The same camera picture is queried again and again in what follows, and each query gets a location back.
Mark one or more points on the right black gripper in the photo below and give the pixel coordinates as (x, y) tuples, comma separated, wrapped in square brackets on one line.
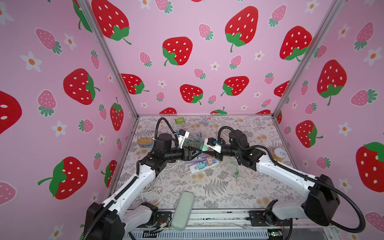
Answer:
[(217, 155)]

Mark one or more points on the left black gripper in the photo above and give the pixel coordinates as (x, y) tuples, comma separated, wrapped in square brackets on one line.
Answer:
[(195, 154)]

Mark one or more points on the pink charger plug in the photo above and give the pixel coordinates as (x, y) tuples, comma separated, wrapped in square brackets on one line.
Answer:
[(209, 161)]

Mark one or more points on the white blue power strip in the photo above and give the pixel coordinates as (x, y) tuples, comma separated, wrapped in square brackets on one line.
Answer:
[(194, 168)]

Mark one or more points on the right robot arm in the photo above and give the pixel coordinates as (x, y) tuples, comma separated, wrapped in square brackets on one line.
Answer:
[(320, 199)]

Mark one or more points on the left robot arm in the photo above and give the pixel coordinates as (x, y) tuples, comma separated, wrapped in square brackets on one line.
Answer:
[(132, 192)]

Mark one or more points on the purple power strip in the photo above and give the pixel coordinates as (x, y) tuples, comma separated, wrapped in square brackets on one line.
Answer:
[(198, 159)]

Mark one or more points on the green snack packet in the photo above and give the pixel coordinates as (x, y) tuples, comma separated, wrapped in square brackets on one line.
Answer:
[(180, 121)]

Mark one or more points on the small clear packet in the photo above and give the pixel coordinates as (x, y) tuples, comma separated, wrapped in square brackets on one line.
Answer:
[(210, 119)]

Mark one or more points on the yellow tape roll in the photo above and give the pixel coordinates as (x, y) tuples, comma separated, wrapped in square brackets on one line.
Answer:
[(279, 154)]

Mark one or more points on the pale green oblong case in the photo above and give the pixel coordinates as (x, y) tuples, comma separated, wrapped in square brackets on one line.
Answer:
[(183, 211)]

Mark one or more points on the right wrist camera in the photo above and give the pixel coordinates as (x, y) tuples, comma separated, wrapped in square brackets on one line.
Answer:
[(211, 142)]

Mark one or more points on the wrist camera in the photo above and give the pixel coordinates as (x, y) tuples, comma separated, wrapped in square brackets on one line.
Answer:
[(182, 135), (211, 142)]

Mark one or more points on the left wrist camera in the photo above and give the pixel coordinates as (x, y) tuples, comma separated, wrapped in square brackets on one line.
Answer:
[(182, 135)]

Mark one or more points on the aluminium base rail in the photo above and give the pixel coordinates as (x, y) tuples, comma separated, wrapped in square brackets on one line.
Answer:
[(221, 224)]

